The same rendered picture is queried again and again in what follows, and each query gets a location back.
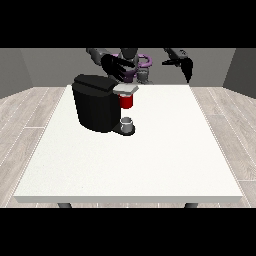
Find small grey cup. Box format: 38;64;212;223
120;116;135;133

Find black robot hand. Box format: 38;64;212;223
161;56;195;84
100;53;137;83

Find black coffee machine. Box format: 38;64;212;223
71;73;137;137

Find red pod holder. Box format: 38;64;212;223
119;93;134;110

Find grey robot trunk purple rings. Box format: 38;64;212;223
111;48;155;86

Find pale grey machine lid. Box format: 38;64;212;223
112;83;140;96

